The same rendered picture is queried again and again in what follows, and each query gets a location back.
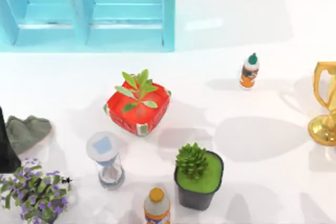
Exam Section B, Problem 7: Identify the red square plant pot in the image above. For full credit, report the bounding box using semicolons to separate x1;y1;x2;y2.
103;68;172;137

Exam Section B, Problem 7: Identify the green-capped orange bottle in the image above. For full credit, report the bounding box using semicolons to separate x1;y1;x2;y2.
239;52;261;91

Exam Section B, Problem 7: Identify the blue hourglass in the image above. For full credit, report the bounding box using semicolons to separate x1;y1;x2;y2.
86;131;125;190

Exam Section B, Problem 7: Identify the black pot green succulent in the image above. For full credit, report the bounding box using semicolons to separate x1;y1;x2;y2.
173;142;225;211

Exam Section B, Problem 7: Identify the light blue rack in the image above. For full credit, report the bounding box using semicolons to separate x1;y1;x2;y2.
0;0;176;53

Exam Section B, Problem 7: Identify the orange-capped grey bottle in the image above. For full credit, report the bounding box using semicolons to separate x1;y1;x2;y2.
143;187;171;224

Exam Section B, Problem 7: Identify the grey-green cloth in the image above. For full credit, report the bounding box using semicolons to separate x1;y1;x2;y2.
5;115;53;155

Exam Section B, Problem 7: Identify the gold trophy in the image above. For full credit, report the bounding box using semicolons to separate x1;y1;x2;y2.
307;61;336;146

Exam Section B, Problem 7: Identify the purple flower plant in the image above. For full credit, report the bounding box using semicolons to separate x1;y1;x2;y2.
0;157;74;224

